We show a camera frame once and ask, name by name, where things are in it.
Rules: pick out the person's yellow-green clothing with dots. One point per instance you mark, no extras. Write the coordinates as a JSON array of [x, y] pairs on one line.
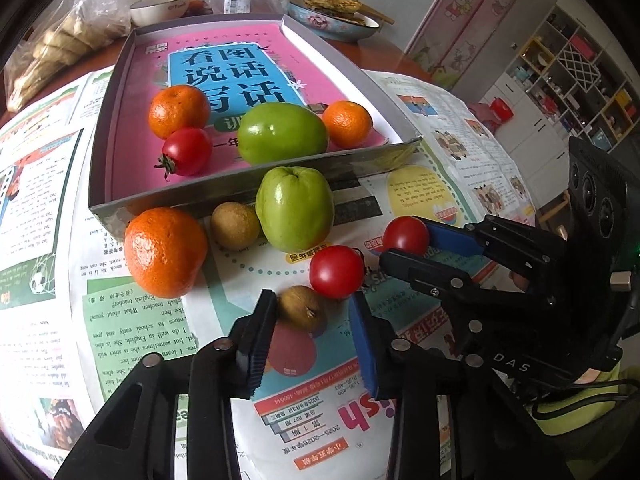
[[585, 412]]

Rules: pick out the white ceramic bowl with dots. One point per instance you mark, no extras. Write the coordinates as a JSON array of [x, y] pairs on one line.
[[160, 10]]

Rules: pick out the colourful student newspaper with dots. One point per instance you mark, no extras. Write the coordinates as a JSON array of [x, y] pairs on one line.
[[310, 365]]

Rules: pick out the white picture newspaper sheet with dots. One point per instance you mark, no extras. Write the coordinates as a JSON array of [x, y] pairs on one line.
[[130, 330]]

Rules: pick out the brown kiwi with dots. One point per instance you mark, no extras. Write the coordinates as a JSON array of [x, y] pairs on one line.
[[234, 225]]

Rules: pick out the large orange mandarin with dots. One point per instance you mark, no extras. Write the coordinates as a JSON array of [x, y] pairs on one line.
[[165, 252]]

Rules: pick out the green jujube fruit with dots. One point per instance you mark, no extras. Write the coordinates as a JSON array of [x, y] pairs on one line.
[[294, 208], [282, 132]]

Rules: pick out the blue floral bowl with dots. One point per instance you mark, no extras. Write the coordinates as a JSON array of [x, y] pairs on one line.
[[330, 26]]

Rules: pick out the clear bag of flatbreads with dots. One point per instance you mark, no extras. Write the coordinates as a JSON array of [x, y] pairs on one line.
[[55, 45]]

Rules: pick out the small orange mandarin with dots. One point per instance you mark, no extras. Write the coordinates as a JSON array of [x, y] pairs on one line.
[[346, 123]]

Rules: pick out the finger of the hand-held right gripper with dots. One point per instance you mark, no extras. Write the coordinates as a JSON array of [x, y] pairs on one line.
[[452, 241], [422, 274]]

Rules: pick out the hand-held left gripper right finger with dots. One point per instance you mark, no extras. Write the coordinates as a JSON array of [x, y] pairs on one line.
[[362, 345]]

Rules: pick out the small brown longan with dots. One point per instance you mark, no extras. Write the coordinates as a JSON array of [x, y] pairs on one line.
[[301, 308]]

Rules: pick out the shallow grey cardboard box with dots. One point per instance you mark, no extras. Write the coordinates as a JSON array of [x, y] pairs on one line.
[[225, 192]]

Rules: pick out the white cubby shelf unit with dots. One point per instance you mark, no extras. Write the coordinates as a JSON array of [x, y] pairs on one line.
[[575, 70]]

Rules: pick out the red plastic stool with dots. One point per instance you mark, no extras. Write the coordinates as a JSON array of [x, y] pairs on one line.
[[501, 109]]

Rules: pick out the wooden chopstick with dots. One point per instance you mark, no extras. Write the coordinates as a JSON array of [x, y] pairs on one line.
[[375, 15], [377, 11]]

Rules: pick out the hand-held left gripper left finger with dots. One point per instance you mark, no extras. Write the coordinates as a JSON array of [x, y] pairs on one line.
[[260, 330]]

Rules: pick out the pink children's book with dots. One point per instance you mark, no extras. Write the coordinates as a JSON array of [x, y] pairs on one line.
[[240, 37]]

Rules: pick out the stack of fried pancakes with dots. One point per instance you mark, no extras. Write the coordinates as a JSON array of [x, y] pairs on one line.
[[332, 4]]

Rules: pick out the red cherry tomato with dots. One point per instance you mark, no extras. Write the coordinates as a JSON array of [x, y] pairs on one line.
[[405, 234], [189, 150], [336, 271]]

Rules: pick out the pink cartoon curtain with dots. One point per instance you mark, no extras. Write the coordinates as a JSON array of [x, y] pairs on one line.
[[475, 15]]

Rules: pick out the pink plastic stool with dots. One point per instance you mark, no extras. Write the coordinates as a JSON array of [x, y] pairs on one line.
[[479, 110]]

